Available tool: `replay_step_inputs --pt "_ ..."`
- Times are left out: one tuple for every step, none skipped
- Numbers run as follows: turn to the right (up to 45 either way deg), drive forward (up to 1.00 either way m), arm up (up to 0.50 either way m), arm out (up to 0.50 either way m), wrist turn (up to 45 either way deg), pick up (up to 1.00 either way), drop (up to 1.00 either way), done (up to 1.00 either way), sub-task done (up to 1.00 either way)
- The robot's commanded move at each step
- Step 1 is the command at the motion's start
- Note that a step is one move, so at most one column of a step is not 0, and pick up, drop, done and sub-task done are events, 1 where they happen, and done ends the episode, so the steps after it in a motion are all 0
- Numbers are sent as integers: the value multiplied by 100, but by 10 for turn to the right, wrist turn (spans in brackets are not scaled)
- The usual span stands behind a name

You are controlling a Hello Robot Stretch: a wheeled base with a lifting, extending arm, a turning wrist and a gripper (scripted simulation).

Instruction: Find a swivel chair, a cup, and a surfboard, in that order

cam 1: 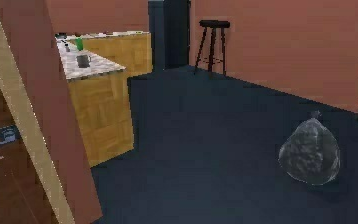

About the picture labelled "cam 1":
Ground wooden kitchen counter marble top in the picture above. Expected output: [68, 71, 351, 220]
[55, 30, 154, 168]

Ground dark blue fridge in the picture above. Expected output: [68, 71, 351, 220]
[147, 0, 192, 72]

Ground black bar stool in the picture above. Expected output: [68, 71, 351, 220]
[193, 19, 231, 77]

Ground dark grey mug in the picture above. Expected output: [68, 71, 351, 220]
[76, 54, 92, 69]

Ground grey garbage bag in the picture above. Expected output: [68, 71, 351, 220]
[278, 110, 341, 186]

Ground small grey blue object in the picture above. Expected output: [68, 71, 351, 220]
[0, 125, 21, 144]

